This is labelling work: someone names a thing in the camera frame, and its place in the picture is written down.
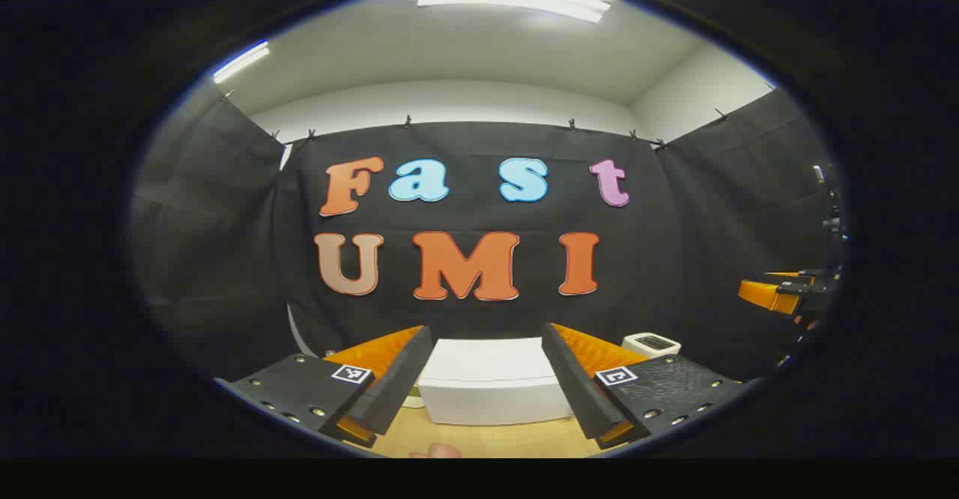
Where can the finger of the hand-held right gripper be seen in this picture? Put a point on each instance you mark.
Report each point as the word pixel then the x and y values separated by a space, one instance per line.
pixel 796 282
pixel 768 297

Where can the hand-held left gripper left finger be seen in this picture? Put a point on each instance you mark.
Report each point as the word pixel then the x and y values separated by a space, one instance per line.
pixel 397 386

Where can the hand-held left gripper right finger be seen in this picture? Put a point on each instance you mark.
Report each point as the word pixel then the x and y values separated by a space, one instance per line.
pixel 573 386

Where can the white microwave oven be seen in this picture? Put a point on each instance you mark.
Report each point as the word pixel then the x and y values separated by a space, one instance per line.
pixel 494 379

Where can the white toaster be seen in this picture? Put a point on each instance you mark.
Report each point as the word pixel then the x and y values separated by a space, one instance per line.
pixel 652 343

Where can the black backdrop cloth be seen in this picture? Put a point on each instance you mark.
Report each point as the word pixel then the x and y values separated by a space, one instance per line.
pixel 464 319

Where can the long ceiling light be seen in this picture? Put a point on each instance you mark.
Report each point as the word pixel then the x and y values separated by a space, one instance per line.
pixel 240 62

